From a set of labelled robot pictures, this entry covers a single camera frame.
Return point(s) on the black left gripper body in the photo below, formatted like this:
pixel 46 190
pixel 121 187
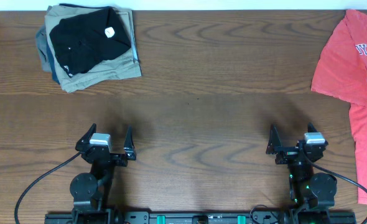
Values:
pixel 116 161

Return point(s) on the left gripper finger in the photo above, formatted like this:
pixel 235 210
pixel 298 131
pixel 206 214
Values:
pixel 129 148
pixel 83 144

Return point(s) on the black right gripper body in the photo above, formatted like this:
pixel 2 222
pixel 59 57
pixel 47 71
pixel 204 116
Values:
pixel 287 155

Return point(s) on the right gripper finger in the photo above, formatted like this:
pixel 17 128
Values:
pixel 274 142
pixel 311 128

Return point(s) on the red printed t-shirt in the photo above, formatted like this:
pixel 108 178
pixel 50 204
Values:
pixel 341 72

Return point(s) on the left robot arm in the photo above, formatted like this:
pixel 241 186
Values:
pixel 90 189

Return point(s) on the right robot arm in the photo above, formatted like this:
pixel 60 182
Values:
pixel 313 193

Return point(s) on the khaki folded garment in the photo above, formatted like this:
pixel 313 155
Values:
pixel 123 67

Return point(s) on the black folded shirt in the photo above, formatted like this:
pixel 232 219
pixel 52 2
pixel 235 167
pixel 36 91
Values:
pixel 85 40

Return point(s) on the grey folded garment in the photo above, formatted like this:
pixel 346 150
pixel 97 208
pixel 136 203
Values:
pixel 41 44

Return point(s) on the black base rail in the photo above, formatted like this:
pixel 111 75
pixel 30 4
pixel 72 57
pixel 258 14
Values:
pixel 257 216

